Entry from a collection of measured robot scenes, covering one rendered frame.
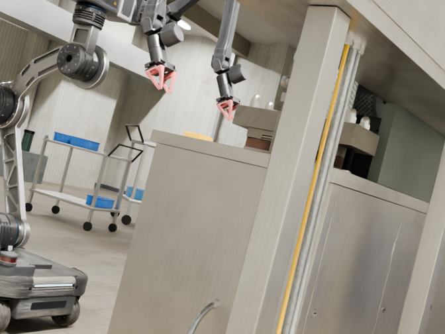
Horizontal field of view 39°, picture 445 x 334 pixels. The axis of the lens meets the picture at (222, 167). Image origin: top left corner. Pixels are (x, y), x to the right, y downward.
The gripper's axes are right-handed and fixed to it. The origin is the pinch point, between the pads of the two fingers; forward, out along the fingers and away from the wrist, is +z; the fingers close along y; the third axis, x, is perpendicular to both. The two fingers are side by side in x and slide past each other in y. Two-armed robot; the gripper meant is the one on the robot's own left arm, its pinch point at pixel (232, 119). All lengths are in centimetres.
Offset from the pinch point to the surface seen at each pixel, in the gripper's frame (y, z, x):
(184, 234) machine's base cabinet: -64, 53, -5
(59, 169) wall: 621, -266, 630
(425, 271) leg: -32, 77, -64
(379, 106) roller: -27, 24, -63
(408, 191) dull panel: -16, 51, -62
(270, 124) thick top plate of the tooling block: -60, 28, -38
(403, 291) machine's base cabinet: 2, 81, -48
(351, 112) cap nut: -61, 34, -62
